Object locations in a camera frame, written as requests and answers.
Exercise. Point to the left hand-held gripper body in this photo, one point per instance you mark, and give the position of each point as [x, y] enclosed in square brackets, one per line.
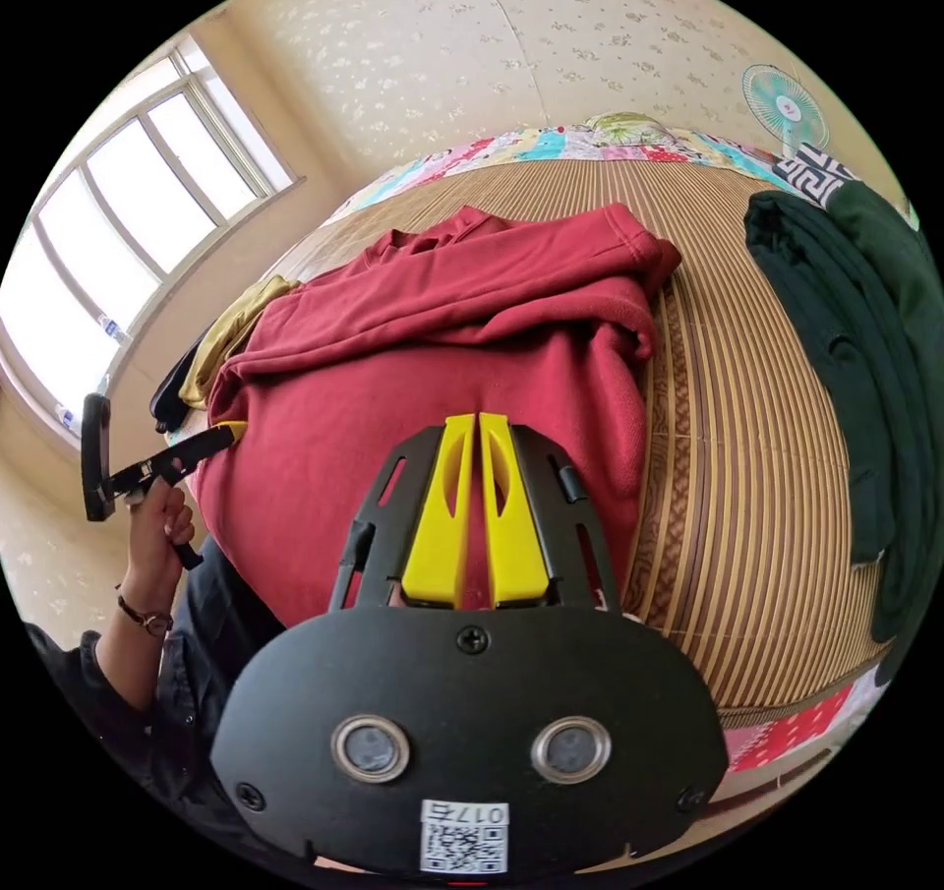
[177, 456]

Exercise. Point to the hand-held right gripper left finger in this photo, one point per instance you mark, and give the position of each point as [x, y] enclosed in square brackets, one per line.
[439, 536]

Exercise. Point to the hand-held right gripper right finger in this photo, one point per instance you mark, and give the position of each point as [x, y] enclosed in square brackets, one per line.
[516, 543]

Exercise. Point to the red sweater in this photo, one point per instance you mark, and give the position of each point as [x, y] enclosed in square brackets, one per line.
[442, 329]

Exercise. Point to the person's left forearm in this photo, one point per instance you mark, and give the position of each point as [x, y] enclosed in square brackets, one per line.
[133, 658]

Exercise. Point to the person's left hand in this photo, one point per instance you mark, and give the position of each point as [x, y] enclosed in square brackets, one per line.
[153, 543]

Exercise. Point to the olive and black pile of clothes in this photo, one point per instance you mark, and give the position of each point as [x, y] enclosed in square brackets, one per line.
[229, 329]

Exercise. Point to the window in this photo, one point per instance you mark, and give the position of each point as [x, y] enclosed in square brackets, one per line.
[125, 241]

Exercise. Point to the bed with woven mat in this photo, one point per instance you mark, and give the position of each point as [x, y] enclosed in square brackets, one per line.
[737, 425]

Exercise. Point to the person's body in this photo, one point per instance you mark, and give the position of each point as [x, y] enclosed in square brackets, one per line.
[166, 746]

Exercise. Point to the dark green pile of clothes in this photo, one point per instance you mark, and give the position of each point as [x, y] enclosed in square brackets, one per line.
[863, 329]

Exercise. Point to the floral pillow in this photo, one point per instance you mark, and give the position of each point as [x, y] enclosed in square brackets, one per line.
[625, 127]

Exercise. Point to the teal standing fan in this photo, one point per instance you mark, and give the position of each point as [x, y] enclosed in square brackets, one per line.
[785, 108]

